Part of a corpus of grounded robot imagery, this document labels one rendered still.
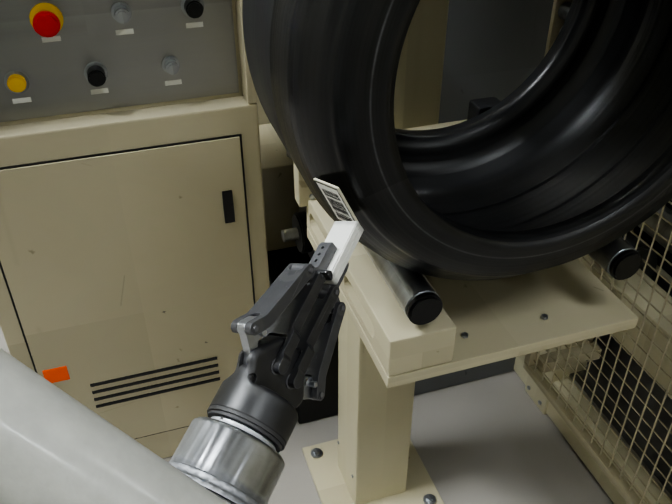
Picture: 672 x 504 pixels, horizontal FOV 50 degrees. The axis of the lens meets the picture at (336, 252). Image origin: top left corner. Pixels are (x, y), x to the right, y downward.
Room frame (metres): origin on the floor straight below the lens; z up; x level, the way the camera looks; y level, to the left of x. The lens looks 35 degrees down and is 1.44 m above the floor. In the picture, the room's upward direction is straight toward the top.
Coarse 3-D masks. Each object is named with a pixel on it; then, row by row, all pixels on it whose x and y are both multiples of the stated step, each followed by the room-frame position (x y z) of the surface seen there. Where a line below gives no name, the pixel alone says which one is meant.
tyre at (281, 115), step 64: (256, 0) 0.75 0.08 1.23; (320, 0) 0.63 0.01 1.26; (384, 0) 0.62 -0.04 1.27; (576, 0) 1.03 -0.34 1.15; (640, 0) 1.00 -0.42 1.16; (256, 64) 0.76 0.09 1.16; (320, 64) 0.62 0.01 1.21; (384, 64) 0.62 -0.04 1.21; (576, 64) 1.01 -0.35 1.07; (640, 64) 0.96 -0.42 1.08; (320, 128) 0.62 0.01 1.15; (384, 128) 0.62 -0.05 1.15; (448, 128) 0.97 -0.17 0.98; (512, 128) 0.98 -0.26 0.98; (576, 128) 0.96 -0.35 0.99; (640, 128) 0.88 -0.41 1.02; (320, 192) 0.64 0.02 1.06; (384, 192) 0.62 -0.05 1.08; (448, 192) 0.91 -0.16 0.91; (512, 192) 0.89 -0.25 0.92; (576, 192) 0.85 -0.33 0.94; (640, 192) 0.72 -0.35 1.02; (384, 256) 0.66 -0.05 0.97; (448, 256) 0.65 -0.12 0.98; (512, 256) 0.67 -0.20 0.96; (576, 256) 0.70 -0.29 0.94
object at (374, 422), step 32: (448, 0) 1.06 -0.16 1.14; (416, 32) 1.04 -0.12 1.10; (416, 64) 1.04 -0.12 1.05; (416, 96) 1.04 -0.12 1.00; (352, 352) 1.05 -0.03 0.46; (352, 384) 1.05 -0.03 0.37; (384, 384) 1.04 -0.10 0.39; (352, 416) 1.04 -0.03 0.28; (384, 416) 1.04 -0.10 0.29; (352, 448) 1.04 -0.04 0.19; (384, 448) 1.04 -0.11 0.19; (352, 480) 1.03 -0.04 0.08; (384, 480) 1.04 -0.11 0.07
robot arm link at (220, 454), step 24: (192, 432) 0.40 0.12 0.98; (216, 432) 0.39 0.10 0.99; (240, 432) 0.39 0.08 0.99; (192, 456) 0.37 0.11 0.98; (216, 456) 0.37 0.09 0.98; (240, 456) 0.37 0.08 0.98; (264, 456) 0.38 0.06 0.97; (216, 480) 0.35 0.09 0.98; (240, 480) 0.36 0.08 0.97; (264, 480) 0.37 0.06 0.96
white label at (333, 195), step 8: (320, 184) 0.63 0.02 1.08; (328, 184) 0.62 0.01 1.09; (328, 192) 0.62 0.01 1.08; (336, 192) 0.61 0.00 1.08; (328, 200) 0.63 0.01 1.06; (336, 200) 0.62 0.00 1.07; (344, 200) 0.61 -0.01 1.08; (336, 208) 0.63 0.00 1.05; (344, 208) 0.62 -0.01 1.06; (336, 216) 0.64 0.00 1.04; (344, 216) 0.63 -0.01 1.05; (352, 216) 0.61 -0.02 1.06
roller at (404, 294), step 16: (384, 272) 0.72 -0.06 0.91; (400, 272) 0.70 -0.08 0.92; (416, 272) 0.70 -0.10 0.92; (400, 288) 0.68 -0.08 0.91; (416, 288) 0.67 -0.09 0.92; (432, 288) 0.67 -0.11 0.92; (400, 304) 0.67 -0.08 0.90; (416, 304) 0.65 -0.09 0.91; (432, 304) 0.65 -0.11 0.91; (416, 320) 0.65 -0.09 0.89; (432, 320) 0.65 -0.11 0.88
